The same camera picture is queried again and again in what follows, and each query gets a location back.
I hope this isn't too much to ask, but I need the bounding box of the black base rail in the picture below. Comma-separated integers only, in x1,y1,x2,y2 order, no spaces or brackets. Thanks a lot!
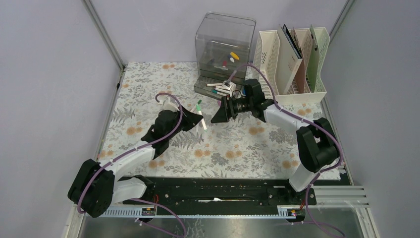
121,176,321,216

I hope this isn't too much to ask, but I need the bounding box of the green clipboard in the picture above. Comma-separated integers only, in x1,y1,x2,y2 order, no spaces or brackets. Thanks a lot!
307,25,330,94

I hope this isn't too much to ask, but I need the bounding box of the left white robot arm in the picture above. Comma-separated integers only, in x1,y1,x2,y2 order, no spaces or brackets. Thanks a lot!
67,107,204,218

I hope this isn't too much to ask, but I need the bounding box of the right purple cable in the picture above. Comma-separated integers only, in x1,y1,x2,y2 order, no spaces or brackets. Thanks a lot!
226,63,345,238

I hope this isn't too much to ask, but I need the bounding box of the purple cable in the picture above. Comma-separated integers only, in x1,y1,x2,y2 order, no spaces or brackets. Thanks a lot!
76,93,191,238
226,63,345,238

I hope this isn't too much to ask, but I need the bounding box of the floral table mat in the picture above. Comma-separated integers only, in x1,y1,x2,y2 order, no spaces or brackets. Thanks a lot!
95,61,342,180

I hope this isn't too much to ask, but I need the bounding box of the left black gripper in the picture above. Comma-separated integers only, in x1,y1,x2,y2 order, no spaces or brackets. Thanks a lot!
166,105,203,140

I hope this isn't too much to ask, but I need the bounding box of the clear acrylic drawer organizer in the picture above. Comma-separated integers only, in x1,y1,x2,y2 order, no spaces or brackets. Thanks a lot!
194,11,257,100

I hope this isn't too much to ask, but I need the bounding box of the teal cap white marker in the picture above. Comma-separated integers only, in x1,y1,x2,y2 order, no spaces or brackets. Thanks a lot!
212,91,228,99

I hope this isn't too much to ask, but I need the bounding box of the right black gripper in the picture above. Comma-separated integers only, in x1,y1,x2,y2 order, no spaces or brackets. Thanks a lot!
210,95,253,124

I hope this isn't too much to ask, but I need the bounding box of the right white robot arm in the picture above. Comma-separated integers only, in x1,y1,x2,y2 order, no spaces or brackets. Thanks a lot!
211,79,340,204

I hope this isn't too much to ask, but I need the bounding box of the pink clipboard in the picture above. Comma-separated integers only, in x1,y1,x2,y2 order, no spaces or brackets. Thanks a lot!
291,28,313,94

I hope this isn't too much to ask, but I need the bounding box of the white mesh file rack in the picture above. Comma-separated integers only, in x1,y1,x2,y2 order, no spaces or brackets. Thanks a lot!
253,25,330,105

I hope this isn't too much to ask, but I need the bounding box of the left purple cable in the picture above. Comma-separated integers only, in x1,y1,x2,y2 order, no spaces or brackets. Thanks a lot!
76,93,191,238

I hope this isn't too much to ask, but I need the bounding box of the yellow small bottle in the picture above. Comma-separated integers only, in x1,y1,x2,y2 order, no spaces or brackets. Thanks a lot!
230,52,240,60

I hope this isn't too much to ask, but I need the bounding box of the brown cap white marker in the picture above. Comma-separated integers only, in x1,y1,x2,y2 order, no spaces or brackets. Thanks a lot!
206,83,223,87

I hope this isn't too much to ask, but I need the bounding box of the green cap white marker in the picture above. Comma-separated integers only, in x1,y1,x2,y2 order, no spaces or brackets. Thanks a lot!
190,100,202,113

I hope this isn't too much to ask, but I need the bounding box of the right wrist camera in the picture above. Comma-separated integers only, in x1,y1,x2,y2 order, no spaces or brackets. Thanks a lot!
222,80,236,97

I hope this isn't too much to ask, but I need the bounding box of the beige notebook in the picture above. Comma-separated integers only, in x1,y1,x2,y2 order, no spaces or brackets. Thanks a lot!
275,25,302,95

